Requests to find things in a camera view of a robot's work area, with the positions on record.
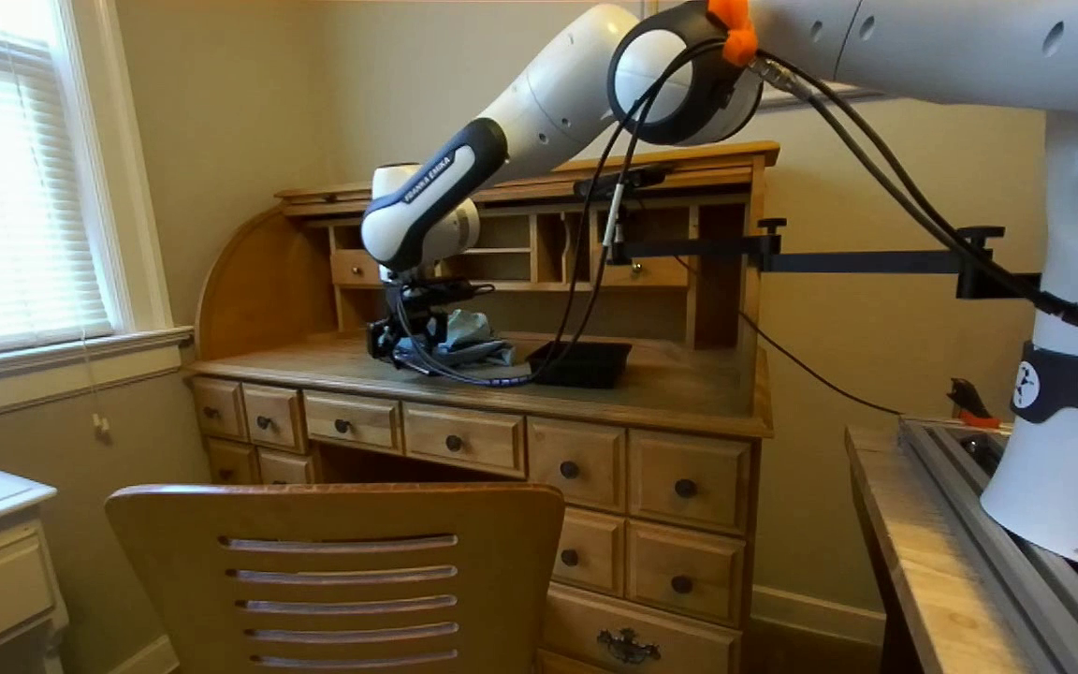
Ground wooden roll-top desk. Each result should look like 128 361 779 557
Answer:
182 140 781 674

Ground thin black wall cable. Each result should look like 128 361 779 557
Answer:
737 309 907 421

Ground white window frame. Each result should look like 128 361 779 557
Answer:
0 0 193 391

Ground orange handled clamp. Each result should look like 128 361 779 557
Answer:
945 375 1003 434

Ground black stereo camera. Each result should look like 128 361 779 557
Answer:
572 165 678 204

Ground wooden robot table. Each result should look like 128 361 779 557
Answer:
847 421 1068 674

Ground black plastic tray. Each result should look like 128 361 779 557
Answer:
522 338 636 391

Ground white window blinds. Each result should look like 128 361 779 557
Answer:
0 24 118 361

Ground aluminium rail frame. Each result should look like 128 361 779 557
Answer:
899 415 1078 674

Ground wooden slatted chair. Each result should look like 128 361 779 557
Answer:
99 480 570 674

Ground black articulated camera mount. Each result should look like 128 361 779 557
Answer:
607 185 1043 305

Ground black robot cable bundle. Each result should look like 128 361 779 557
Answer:
552 36 1078 356

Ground wide drawer with metal handle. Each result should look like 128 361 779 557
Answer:
541 582 746 674

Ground orange cable tie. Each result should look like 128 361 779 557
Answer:
703 0 762 71

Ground small wooden hutch drawer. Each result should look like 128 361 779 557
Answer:
328 246 383 291
591 239 693 290

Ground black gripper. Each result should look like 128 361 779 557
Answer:
378 283 484 375

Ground crumpled blue cloth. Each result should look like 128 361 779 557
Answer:
405 309 520 380

